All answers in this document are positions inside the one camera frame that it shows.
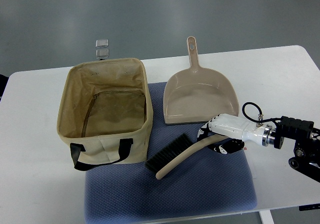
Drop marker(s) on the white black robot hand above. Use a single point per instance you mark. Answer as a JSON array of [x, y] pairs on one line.
[[237, 130]]

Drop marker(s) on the beige brush black bristles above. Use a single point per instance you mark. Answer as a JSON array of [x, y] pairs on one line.
[[176, 152]]

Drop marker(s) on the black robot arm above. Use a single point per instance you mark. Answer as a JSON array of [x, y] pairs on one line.
[[306, 159]]

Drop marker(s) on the beige fabric storage bag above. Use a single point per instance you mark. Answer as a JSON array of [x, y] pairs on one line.
[[106, 113]]

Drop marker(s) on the beige plastic dustpan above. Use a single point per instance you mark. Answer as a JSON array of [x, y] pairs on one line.
[[197, 94]]

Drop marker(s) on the blue textured cushion mat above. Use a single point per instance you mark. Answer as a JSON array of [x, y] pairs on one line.
[[205, 183]]

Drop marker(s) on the white table leg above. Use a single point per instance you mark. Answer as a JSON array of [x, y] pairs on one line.
[[266, 217]]

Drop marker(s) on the black table control panel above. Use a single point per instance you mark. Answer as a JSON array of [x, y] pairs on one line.
[[309, 207]]

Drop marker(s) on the lower clear floor plate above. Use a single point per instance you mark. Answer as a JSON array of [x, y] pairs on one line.
[[102, 53]]

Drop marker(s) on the clear floor plate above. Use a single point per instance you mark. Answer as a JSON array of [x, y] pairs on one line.
[[102, 53], [101, 43]]

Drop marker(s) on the upper clear floor plate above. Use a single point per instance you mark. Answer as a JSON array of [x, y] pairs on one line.
[[101, 43]]

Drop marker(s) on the person in dark trousers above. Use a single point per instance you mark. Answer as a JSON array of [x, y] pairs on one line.
[[3, 83]]

